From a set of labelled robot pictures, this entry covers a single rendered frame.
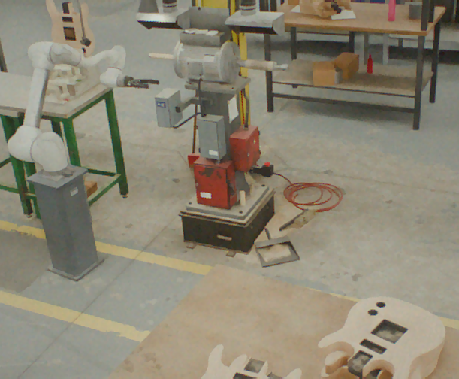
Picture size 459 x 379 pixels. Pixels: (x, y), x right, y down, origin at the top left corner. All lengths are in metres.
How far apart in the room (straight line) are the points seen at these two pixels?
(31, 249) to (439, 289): 2.77
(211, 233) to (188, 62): 1.18
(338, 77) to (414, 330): 4.33
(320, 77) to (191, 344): 4.25
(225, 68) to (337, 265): 1.45
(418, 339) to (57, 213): 2.68
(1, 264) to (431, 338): 3.34
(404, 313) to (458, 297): 1.85
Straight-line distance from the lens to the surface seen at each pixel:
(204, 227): 4.90
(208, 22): 4.62
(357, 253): 4.86
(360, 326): 2.65
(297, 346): 2.76
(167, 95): 4.47
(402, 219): 5.23
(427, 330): 2.65
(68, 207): 4.61
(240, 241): 4.83
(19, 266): 5.13
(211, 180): 4.70
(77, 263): 4.81
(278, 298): 2.99
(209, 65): 4.49
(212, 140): 4.58
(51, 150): 4.50
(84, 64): 4.78
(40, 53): 4.72
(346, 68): 6.80
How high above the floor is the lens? 2.73
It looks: 29 degrees down
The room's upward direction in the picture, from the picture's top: 5 degrees counter-clockwise
